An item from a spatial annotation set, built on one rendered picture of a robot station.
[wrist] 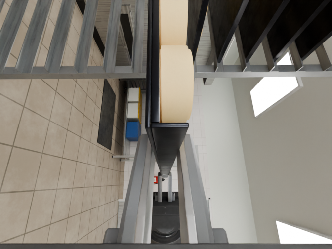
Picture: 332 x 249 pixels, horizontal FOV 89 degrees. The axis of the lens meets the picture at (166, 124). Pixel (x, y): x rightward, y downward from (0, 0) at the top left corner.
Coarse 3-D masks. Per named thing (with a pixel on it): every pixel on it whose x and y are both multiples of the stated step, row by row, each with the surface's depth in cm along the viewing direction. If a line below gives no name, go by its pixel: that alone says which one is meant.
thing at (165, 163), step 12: (156, 0) 8; (156, 12) 7; (156, 24) 7; (156, 36) 7; (156, 48) 7; (156, 60) 7; (156, 72) 6; (156, 84) 6; (156, 96) 6; (156, 108) 6; (156, 120) 6; (156, 132) 6; (168, 132) 6; (180, 132) 6; (156, 144) 8; (168, 144) 8; (180, 144) 8; (156, 156) 11; (168, 156) 11; (168, 168) 20
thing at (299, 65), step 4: (292, 44) 57; (292, 48) 57; (296, 48) 56; (292, 52) 57; (296, 52) 56; (292, 56) 58; (296, 56) 56; (292, 60) 58; (296, 60) 56; (300, 60) 54; (296, 64) 56; (300, 64) 54; (296, 68) 56; (300, 68) 54; (304, 68) 56
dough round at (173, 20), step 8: (160, 0) 11; (168, 0) 11; (176, 0) 11; (184, 0) 11; (160, 8) 11; (168, 8) 11; (176, 8) 11; (184, 8) 11; (160, 16) 11; (168, 16) 11; (176, 16) 11; (184, 16) 11; (160, 24) 11; (168, 24) 11; (176, 24) 11; (184, 24) 11; (160, 32) 12; (168, 32) 11; (176, 32) 11; (184, 32) 12; (160, 40) 12; (168, 40) 12; (176, 40) 12; (184, 40) 12; (160, 48) 12
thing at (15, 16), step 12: (12, 0) 62; (24, 0) 66; (12, 12) 62; (24, 12) 64; (12, 24) 62; (0, 36) 57; (12, 36) 60; (0, 48) 57; (0, 60) 56; (0, 72) 55
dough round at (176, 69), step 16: (176, 48) 10; (160, 64) 9; (176, 64) 9; (192, 64) 9; (160, 80) 9; (176, 80) 9; (192, 80) 9; (160, 96) 9; (176, 96) 9; (192, 96) 9; (160, 112) 10; (176, 112) 10
